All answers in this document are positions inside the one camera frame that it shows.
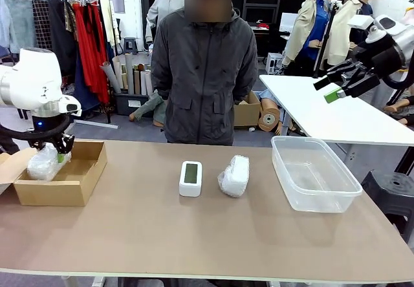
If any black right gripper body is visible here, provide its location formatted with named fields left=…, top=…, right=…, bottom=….
left=351, top=41, right=407, bottom=80

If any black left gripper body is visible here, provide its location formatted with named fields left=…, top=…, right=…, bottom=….
left=28, top=114, right=67, bottom=146

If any bubble-wrapped clock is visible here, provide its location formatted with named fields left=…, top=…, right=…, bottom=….
left=27, top=143, right=72, bottom=182
left=217, top=155, right=250, bottom=198

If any white digital clock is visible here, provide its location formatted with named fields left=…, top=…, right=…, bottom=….
left=179, top=160, right=204, bottom=198

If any person in dark clothes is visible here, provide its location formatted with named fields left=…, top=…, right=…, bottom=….
left=0, top=122, right=21, bottom=155

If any black tripod stand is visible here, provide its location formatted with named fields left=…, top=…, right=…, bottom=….
left=312, top=0, right=344, bottom=78

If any white table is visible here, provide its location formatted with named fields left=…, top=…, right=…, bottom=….
left=258, top=73, right=414, bottom=165

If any brown cardboard box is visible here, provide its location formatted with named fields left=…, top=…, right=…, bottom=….
left=0, top=140, right=108, bottom=207

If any mannequin in beige coat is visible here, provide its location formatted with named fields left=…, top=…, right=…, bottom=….
left=281, top=0, right=363, bottom=78

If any mannequin in dark top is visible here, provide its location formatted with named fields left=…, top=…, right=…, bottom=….
left=348, top=0, right=386, bottom=55

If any navy garment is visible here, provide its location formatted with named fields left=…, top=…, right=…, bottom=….
left=73, top=54, right=102, bottom=113

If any white computer case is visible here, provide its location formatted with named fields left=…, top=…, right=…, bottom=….
left=265, top=52, right=285, bottom=75

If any white monitor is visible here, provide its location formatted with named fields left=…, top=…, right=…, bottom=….
left=278, top=12, right=299, bottom=33

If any black bin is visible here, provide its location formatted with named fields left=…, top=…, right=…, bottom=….
left=114, top=92, right=153, bottom=116

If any slanted grey paper roll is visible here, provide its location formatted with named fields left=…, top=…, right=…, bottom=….
left=99, top=61, right=122, bottom=94

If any large kraft paper roll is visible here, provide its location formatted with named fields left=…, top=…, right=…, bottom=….
left=257, top=98, right=281, bottom=133

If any cream paper roll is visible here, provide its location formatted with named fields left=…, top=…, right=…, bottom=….
left=111, top=56, right=127, bottom=91

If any brown paper roll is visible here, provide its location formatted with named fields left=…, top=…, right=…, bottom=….
left=133, top=69, right=142, bottom=96

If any tall grey paper roll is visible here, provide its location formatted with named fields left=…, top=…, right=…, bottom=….
left=124, top=53, right=135, bottom=96

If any black hanging garment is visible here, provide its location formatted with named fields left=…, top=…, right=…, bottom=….
left=47, top=0, right=78, bottom=76

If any open cardboard carton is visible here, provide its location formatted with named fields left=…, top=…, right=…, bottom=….
left=233, top=91, right=262, bottom=128

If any dark checked garment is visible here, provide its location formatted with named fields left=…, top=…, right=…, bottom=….
left=31, top=0, right=53, bottom=51

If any light blue fuzzy jacket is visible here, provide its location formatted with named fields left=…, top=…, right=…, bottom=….
left=0, top=0, right=37, bottom=55

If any black plastic stool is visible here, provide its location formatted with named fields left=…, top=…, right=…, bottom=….
left=360, top=169, right=414, bottom=236

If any small black step stool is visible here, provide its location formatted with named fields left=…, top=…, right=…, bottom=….
left=124, top=37, right=138, bottom=55

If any clear plastic container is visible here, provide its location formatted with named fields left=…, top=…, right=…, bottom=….
left=270, top=135, right=364, bottom=213

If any cream hanging garment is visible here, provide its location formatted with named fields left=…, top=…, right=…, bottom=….
left=99, top=0, right=117, bottom=54

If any person in dark jacket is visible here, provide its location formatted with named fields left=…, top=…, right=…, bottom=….
left=150, top=0, right=259, bottom=146

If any mannequin in grey hoodie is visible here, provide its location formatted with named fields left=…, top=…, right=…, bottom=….
left=144, top=0, right=186, bottom=45

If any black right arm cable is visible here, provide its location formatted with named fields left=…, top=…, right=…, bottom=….
left=383, top=59, right=414, bottom=90

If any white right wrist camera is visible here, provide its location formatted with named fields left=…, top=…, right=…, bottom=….
left=347, top=14, right=376, bottom=30

